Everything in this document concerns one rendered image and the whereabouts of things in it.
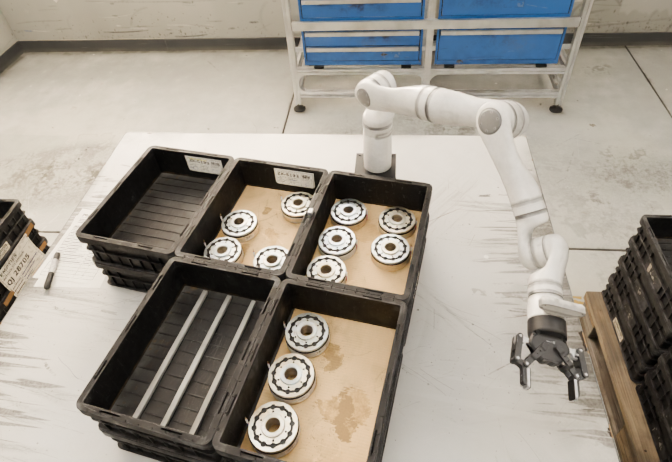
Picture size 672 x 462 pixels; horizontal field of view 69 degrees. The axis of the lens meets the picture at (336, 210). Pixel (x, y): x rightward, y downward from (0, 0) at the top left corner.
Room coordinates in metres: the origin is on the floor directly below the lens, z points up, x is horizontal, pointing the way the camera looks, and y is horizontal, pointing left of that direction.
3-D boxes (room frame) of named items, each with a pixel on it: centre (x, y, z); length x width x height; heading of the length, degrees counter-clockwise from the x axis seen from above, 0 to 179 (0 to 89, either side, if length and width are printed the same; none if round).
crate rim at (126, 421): (0.58, 0.35, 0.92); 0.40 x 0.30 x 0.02; 161
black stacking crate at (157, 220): (1.06, 0.50, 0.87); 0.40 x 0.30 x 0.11; 161
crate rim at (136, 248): (1.06, 0.50, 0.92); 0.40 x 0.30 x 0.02; 161
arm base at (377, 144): (1.26, -0.15, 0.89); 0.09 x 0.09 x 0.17; 80
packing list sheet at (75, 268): (1.09, 0.81, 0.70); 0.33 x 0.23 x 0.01; 171
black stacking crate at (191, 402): (0.58, 0.35, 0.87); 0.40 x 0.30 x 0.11; 161
